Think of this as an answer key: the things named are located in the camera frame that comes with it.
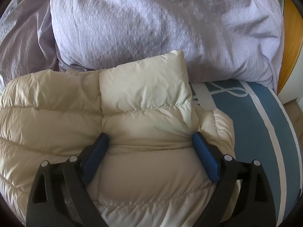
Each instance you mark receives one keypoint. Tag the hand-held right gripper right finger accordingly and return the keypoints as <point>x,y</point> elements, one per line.
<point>206,158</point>

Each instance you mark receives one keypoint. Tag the light lavender pillow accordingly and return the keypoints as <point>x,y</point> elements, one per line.
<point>165,23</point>

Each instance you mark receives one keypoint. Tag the blue striped blanket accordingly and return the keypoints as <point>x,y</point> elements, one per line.
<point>260,127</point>

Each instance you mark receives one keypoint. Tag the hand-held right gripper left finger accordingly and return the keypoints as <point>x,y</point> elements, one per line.
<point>94,160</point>

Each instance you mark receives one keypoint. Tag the dark lavender pillow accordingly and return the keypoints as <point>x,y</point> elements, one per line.
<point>26,40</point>

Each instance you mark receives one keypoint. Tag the cream quilted puffer jacket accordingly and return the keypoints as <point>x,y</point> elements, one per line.
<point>142,104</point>

